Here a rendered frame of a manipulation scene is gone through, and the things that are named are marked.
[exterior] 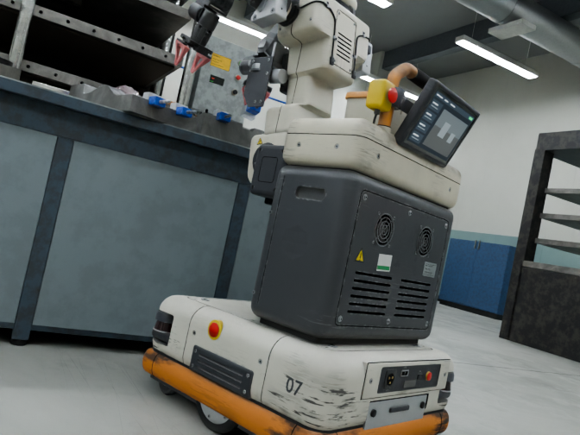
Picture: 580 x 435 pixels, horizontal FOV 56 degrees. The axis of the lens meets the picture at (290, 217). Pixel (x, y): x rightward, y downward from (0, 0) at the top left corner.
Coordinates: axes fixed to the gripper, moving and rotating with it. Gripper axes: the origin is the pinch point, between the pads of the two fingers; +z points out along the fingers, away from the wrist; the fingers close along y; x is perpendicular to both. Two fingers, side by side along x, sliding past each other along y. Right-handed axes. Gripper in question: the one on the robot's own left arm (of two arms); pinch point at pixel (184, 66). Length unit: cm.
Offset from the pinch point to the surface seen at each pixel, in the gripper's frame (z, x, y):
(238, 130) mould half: 11.8, 6.0, -29.2
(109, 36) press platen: 17, -93, -17
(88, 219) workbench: 57, 13, 14
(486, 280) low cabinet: 113, -131, -717
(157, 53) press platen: 13, -86, -39
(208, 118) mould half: 12.9, 1.8, -17.6
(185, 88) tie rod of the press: 20, -69, -51
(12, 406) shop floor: 76, 72, 45
